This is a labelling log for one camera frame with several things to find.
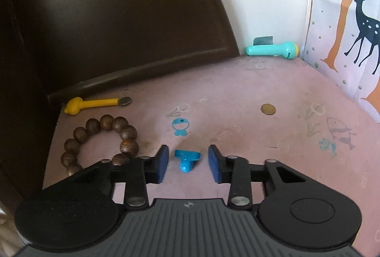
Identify dark tape piece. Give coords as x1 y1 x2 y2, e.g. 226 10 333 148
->
253 36 274 46

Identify brown wooden bead bracelet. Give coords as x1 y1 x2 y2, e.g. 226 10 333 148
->
61 114 140 177

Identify dark wooden headboard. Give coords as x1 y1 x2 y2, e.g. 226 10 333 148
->
0 0 241 210

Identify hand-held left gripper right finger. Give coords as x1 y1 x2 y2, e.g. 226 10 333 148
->
208 144 309 211

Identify yellow plastic toy stick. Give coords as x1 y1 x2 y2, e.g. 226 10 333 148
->
65 97 120 116

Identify blue plastic key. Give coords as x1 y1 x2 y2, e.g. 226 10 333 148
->
174 149 202 173

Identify teal toy flashlight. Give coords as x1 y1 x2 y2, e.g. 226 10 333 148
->
245 41 299 60

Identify deer printed curtain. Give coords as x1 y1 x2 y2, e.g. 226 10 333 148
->
299 0 380 124

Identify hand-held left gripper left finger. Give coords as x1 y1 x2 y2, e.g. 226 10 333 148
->
71 145 169 211

